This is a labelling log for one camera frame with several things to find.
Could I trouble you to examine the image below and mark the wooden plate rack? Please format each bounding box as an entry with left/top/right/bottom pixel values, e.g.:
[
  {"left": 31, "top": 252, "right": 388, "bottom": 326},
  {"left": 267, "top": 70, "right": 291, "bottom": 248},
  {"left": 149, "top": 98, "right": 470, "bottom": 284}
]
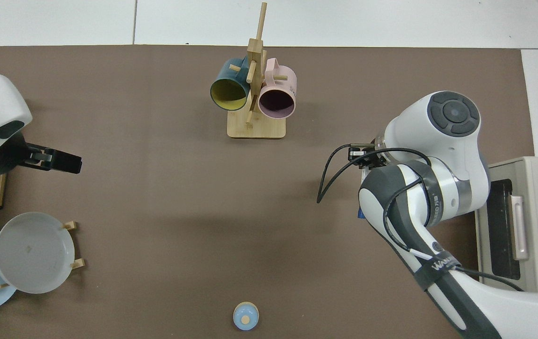
[{"left": 0, "top": 220, "right": 86, "bottom": 290}]

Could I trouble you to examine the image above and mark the brown table cloth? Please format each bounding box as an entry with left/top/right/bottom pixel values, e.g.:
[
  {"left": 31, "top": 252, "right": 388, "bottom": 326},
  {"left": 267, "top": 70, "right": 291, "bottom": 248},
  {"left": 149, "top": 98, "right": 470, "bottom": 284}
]
[{"left": 0, "top": 45, "right": 535, "bottom": 339}]

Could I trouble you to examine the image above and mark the grey plate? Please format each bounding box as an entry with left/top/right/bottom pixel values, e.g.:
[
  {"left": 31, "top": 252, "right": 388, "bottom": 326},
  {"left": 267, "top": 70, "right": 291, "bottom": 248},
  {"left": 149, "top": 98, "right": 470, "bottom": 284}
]
[{"left": 0, "top": 212, "right": 75, "bottom": 295}]

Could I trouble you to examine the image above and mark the pink mug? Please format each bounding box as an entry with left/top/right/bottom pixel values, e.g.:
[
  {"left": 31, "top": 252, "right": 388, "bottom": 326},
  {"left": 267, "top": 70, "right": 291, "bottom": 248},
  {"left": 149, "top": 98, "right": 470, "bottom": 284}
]
[{"left": 257, "top": 57, "right": 297, "bottom": 120}]

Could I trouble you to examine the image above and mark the wooden cup stand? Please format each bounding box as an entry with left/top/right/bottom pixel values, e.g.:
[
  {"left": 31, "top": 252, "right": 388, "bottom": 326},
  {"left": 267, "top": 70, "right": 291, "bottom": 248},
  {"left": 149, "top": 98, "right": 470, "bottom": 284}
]
[{"left": 227, "top": 2, "right": 287, "bottom": 139}]

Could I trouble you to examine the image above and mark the dark teal mug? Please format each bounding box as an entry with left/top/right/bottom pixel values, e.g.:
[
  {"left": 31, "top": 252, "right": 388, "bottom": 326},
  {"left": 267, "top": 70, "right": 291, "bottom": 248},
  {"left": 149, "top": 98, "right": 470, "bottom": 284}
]
[{"left": 210, "top": 57, "right": 252, "bottom": 112}]

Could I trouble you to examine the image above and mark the small blue round thing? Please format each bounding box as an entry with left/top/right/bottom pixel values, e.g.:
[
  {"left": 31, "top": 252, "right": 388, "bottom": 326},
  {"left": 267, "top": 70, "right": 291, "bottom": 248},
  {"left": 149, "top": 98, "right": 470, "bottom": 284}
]
[{"left": 233, "top": 302, "right": 260, "bottom": 331}]

